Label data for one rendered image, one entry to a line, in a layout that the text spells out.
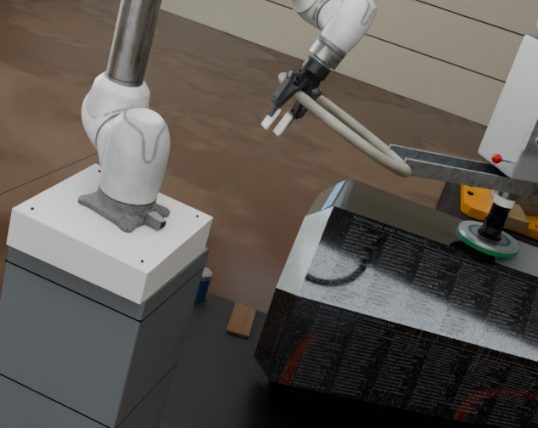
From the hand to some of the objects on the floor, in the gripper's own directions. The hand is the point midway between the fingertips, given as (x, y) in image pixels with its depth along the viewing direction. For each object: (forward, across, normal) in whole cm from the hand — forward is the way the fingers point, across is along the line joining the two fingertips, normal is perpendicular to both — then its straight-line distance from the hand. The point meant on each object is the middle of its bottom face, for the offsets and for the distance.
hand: (277, 121), depth 224 cm
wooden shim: (+93, +102, +55) cm, 149 cm away
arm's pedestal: (+125, +6, -11) cm, 126 cm away
